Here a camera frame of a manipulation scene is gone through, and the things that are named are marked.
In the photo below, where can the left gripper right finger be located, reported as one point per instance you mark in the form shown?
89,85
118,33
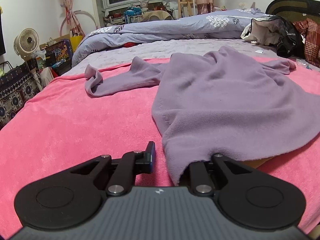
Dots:
206,178

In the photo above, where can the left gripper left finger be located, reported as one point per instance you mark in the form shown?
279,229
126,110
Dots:
125,169

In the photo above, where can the purple fleece sweater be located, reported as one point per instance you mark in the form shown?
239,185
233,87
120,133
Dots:
221,102

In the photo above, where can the pink fleece blanket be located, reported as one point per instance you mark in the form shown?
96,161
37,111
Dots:
56,163

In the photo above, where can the lilac patterned bed sheet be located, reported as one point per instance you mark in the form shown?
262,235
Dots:
164,49

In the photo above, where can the colourful toy box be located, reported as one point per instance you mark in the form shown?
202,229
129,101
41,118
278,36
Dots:
59,51

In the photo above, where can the patterned black storage bag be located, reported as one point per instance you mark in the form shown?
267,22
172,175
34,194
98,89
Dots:
18,85

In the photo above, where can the lavender blue duvet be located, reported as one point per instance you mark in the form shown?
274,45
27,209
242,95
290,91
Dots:
227,24

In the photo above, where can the pink hula hoop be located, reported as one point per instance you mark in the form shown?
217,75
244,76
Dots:
86,23

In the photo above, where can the white desk fan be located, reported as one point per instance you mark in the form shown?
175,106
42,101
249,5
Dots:
26,43

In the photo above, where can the black and beige jacket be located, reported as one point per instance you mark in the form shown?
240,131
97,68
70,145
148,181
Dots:
275,31

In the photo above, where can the wooden easel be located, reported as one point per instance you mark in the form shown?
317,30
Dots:
186,8

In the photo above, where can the red plaid shirt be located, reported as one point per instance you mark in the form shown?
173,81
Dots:
309,29

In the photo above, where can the pink tied left curtain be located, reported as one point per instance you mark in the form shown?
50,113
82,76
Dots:
71,18

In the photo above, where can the dark bed headboard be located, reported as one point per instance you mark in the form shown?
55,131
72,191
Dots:
295,10

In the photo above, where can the black wall television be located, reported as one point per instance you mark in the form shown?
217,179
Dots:
2,44

